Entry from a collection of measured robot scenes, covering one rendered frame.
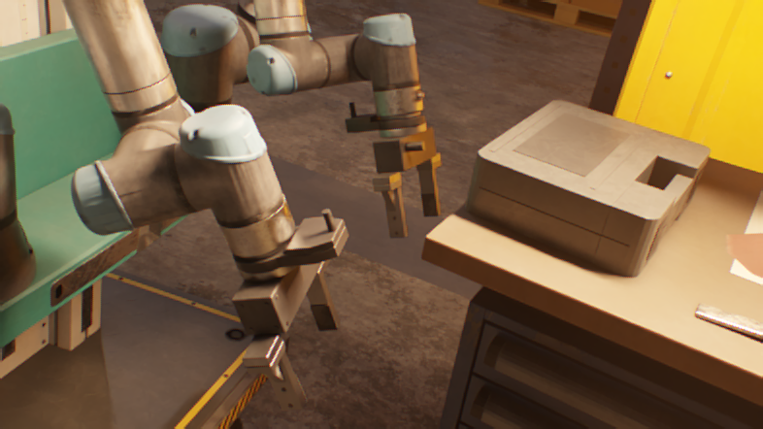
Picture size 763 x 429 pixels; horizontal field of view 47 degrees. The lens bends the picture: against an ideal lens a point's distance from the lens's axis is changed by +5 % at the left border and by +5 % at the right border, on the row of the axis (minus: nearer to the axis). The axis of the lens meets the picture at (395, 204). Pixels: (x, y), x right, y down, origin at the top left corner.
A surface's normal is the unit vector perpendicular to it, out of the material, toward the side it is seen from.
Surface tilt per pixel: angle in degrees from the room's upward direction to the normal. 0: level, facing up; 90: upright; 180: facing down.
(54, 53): 90
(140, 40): 75
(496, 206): 90
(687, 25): 90
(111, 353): 0
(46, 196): 0
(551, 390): 90
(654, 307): 0
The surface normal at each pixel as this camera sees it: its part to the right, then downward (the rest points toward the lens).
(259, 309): -0.22, 0.54
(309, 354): 0.17, -0.87
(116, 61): 0.00, 0.50
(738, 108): -0.41, 0.36
